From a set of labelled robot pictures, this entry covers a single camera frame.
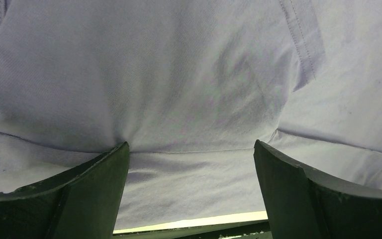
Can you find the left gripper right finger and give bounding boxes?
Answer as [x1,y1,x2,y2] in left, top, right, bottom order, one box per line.
[254,140,382,239]

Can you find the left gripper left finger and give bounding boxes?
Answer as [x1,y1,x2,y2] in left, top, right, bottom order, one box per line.
[0,143,130,239]

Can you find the purple t shirt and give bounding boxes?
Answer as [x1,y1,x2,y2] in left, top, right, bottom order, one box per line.
[0,0,382,230]

